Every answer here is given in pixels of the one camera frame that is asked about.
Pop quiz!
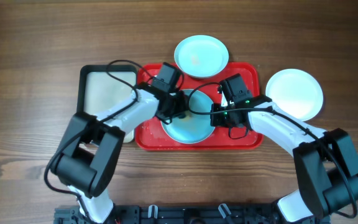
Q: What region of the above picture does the left black cable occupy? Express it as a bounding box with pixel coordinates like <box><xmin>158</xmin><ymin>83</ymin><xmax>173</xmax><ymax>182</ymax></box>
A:
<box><xmin>43</xmin><ymin>59</ymin><xmax>155</xmax><ymax>223</ymax></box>

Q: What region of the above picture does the white round plate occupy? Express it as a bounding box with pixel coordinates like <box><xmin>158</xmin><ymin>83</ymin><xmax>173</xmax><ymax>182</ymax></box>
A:
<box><xmin>265</xmin><ymin>68</ymin><xmax>324</xmax><ymax>121</ymax></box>

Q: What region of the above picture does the black cable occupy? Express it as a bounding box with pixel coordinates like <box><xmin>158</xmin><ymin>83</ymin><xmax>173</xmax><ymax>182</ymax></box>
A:
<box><xmin>187</xmin><ymin>82</ymin><xmax>358</xmax><ymax>219</ymax></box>
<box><xmin>43</xmin><ymin>59</ymin><xmax>155</xmax><ymax>223</ymax></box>

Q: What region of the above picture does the red plastic tray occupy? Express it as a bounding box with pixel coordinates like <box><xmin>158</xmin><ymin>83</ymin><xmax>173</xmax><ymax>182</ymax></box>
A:
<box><xmin>135</xmin><ymin>62</ymin><xmax>264</xmax><ymax>151</ymax></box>

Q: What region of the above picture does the light blue plate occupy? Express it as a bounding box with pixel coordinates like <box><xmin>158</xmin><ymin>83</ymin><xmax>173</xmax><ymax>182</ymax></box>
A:
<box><xmin>174</xmin><ymin>35</ymin><xmax>229</xmax><ymax>78</ymax></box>
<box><xmin>161</xmin><ymin>90</ymin><xmax>214</xmax><ymax>144</ymax></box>

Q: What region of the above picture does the light blue plate top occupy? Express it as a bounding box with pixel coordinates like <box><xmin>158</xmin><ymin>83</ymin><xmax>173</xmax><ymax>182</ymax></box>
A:
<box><xmin>174</xmin><ymin>35</ymin><xmax>229</xmax><ymax>78</ymax></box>

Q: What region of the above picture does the right black cable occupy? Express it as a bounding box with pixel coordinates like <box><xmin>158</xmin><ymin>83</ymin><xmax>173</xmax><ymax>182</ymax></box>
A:
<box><xmin>187</xmin><ymin>82</ymin><xmax>358</xmax><ymax>219</ymax></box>

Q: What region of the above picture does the green yellow sponge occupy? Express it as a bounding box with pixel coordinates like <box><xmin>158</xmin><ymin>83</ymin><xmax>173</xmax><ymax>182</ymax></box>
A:
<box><xmin>181</xmin><ymin>114</ymin><xmax>191</xmax><ymax>120</ymax></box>

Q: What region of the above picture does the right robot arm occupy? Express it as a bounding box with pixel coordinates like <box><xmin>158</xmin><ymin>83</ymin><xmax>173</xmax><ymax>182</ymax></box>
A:
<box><xmin>211</xmin><ymin>74</ymin><xmax>358</xmax><ymax>223</ymax></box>

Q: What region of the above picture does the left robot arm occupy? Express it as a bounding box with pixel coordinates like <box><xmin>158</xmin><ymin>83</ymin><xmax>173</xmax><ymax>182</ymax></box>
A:
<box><xmin>44</xmin><ymin>63</ymin><xmax>188</xmax><ymax>223</ymax></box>

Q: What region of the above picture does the black soapy water tray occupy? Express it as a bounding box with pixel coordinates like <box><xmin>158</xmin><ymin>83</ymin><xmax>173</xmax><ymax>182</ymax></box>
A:
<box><xmin>76</xmin><ymin>64</ymin><xmax>138</xmax><ymax>144</ymax></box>

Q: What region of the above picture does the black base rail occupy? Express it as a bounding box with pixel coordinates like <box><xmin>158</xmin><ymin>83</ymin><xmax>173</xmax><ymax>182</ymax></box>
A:
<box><xmin>53</xmin><ymin>203</ymin><xmax>331</xmax><ymax>224</ymax></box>

